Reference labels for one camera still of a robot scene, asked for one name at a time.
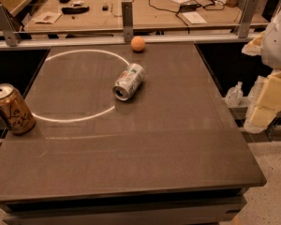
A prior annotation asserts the metal bracket post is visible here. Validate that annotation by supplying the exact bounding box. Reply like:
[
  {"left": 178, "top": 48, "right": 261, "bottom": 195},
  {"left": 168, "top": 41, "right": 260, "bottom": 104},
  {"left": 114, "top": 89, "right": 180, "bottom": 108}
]
[
  {"left": 237, "top": 0, "right": 259, "bottom": 38},
  {"left": 122, "top": 1, "right": 133, "bottom": 42},
  {"left": 0, "top": 4, "right": 21, "bottom": 47}
]

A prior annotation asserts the orange ball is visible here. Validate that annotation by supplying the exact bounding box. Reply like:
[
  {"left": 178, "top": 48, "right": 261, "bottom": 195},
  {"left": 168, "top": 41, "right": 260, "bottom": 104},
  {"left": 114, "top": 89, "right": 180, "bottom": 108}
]
[{"left": 131, "top": 37, "right": 145, "bottom": 52}]

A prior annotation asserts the clear small bottle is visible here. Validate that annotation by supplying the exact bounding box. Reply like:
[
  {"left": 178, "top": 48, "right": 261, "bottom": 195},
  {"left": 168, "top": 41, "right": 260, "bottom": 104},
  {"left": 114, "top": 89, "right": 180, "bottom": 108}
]
[{"left": 225, "top": 82, "right": 244, "bottom": 107}]

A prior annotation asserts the left metal bracket post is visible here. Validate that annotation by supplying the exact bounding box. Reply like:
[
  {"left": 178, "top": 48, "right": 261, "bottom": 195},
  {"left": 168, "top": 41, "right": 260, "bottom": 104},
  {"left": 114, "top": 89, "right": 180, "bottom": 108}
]
[{"left": 0, "top": 4, "right": 21, "bottom": 47}]

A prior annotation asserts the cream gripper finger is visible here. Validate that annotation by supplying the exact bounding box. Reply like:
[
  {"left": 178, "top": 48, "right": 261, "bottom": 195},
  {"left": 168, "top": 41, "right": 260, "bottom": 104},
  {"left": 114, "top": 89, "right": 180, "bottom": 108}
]
[
  {"left": 244, "top": 70, "right": 281, "bottom": 133},
  {"left": 242, "top": 32, "right": 265, "bottom": 56}
]

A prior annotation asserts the black stapler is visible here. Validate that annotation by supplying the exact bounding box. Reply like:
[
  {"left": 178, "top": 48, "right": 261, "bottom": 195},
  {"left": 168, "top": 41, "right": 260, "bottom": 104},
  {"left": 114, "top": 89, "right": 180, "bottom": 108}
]
[{"left": 61, "top": 7, "right": 90, "bottom": 15}]

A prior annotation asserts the gold LaCroix can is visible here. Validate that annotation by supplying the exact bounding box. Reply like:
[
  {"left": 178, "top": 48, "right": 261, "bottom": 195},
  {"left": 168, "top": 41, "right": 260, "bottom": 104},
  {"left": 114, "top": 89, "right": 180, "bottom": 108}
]
[{"left": 0, "top": 83, "right": 36, "bottom": 135}]

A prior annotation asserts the black cable with adapter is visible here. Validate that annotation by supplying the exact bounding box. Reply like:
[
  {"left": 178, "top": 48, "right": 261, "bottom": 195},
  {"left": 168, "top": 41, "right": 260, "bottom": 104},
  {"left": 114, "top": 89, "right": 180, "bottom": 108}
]
[{"left": 148, "top": 0, "right": 226, "bottom": 26}]

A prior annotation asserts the small black block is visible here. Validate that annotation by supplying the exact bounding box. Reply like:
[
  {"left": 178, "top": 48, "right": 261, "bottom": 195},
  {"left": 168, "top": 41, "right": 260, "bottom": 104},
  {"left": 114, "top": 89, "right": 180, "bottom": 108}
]
[{"left": 102, "top": 5, "right": 109, "bottom": 10}]

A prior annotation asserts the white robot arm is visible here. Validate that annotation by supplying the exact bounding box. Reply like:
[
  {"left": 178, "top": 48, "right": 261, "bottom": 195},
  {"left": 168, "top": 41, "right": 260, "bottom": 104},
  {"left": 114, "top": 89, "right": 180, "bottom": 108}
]
[{"left": 242, "top": 10, "right": 281, "bottom": 133}]

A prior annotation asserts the white paper card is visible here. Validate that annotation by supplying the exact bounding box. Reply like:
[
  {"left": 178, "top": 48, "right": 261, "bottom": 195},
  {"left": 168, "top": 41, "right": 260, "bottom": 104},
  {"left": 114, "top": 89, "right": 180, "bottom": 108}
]
[{"left": 33, "top": 12, "right": 61, "bottom": 24}]

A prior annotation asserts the middle metal bracket post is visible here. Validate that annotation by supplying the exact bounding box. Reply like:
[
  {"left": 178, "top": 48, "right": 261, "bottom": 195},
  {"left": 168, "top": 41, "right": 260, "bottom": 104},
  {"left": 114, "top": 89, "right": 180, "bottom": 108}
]
[{"left": 122, "top": 1, "right": 133, "bottom": 42}]

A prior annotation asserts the silver green 7up can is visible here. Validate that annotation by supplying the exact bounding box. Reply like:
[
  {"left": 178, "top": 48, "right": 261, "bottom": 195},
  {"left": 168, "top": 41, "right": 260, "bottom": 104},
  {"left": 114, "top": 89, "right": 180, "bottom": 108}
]
[{"left": 112, "top": 63, "right": 145, "bottom": 101}]

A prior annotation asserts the right metal bracket post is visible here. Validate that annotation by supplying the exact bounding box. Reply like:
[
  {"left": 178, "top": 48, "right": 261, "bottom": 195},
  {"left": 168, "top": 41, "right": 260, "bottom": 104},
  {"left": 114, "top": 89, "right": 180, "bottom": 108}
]
[{"left": 237, "top": 0, "right": 259, "bottom": 38}]

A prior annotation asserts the wooden background desk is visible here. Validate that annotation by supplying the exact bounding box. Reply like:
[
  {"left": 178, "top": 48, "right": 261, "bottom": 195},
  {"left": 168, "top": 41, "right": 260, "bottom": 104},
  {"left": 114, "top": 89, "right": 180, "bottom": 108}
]
[{"left": 25, "top": 0, "right": 242, "bottom": 34}]

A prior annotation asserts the white paper note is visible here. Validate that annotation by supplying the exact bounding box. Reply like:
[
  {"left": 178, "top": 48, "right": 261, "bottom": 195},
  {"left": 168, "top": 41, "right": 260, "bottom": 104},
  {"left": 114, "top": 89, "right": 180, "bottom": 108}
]
[{"left": 183, "top": 11, "right": 206, "bottom": 24}]

